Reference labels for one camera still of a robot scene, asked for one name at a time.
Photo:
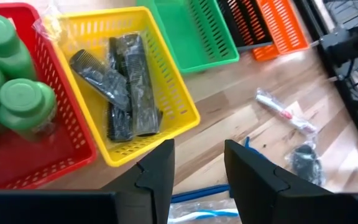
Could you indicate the long dark bagged comb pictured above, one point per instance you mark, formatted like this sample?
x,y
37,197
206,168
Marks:
x,y
140,90
118,124

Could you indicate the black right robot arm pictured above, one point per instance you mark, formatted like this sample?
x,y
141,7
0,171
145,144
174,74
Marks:
x,y
346,43

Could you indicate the black plastic basket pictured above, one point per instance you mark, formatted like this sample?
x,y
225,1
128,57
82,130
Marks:
x,y
244,21

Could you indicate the orange plastic basket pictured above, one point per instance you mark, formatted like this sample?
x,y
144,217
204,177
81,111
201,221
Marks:
x,y
284,28

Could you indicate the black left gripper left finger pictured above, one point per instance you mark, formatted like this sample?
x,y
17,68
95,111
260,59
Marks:
x,y
148,193

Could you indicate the short black bagged comb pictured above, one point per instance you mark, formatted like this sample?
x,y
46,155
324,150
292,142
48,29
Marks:
x,y
101,77

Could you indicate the yellow plastic basket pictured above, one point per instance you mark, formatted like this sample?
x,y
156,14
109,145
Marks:
x,y
85,124

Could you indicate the green plastic basket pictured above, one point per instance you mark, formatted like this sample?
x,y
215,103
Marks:
x,y
179,37

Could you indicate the blue white bagged toothbrush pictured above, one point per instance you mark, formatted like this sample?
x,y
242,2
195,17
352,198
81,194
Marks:
x,y
204,214

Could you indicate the pink white bagged toothbrush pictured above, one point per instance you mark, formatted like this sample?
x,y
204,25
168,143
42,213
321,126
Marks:
x,y
278,109

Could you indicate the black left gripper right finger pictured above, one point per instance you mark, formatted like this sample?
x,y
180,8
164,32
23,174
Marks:
x,y
259,193

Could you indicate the red plastic basket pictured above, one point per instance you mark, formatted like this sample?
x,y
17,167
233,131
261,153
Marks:
x,y
26,161

